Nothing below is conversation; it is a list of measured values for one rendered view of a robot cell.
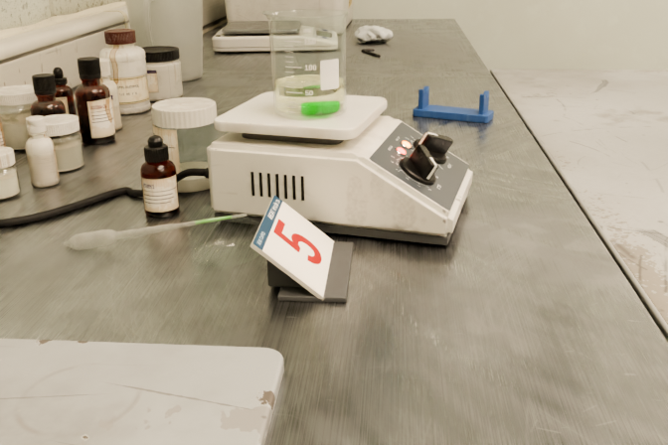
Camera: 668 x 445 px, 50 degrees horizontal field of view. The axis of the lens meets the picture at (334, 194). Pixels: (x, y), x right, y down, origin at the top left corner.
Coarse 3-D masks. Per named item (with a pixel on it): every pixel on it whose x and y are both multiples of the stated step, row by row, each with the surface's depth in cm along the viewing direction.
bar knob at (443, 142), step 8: (424, 136) 59; (432, 136) 59; (440, 136) 60; (416, 144) 60; (424, 144) 60; (432, 144) 60; (440, 144) 60; (448, 144) 61; (432, 152) 61; (440, 152) 61; (440, 160) 60
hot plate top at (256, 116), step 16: (256, 96) 65; (272, 96) 65; (352, 96) 64; (368, 96) 64; (240, 112) 59; (256, 112) 59; (272, 112) 59; (352, 112) 58; (368, 112) 58; (224, 128) 56; (240, 128) 56; (256, 128) 55; (272, 128) 55; (288, 128) 55; (304, 128) 54; (320, 128) 54; (336, 128) 54; (352, 128) 54
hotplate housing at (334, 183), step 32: (384, 128) 61; (224, 160) 57; (256, 160) 56; (288, 160) 55; (320, 160) 54; (352, 160) 54; (224, 192) 58; (256, 192) 57; (288, 192) 56; (320, 192) 55; (352, 192) 54; (384, 192) 54; (416, 192) 53; (320, 224) 56; (352, 224) 56; (384, 224) 54; (416, 224) 54; (448, 224) 53
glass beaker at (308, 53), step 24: (288, 24) 54; (312, 24) 53; (336, 24) 54; (288, 48) 54; (312, 48) 54; (336, 48) 55; (288, 72) 55; (312, 72) 55; (336, 72) 56; (288, 96) 56; (312, 96) 55; (336, 96) 56; (312, 120) 56
